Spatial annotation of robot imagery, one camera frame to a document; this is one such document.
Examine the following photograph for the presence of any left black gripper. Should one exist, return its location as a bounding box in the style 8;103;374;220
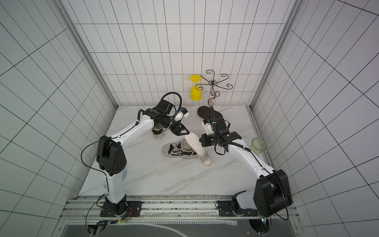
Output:
159;115;190;136

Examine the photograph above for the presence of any black white sneaker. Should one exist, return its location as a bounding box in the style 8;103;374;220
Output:
162;140;199;160
152;125;164;139

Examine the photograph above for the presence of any white insole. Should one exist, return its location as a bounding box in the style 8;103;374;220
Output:
185;132;212;166

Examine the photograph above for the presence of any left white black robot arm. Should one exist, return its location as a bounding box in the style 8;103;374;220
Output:
96;99;189;209

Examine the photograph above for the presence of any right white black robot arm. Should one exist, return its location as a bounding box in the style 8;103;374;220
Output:
199;118;293;218

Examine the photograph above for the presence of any black metal glass rack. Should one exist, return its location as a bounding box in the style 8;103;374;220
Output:
197;69;234;119

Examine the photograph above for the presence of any green transparent plastic cup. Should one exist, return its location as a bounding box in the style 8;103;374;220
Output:
250;137;267;156

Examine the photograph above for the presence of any yellow plastic wine glass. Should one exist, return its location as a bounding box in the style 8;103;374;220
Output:
190;75;202;101

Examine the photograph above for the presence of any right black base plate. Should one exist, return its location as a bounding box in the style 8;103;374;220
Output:
215;190;258;217

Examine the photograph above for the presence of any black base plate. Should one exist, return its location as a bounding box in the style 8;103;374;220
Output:
100;200;142;218
215;190;258;217

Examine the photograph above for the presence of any aluminium rail frame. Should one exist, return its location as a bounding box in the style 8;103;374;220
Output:
59;183;297;227

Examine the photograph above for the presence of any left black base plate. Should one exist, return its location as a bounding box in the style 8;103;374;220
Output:
100;200;142;218

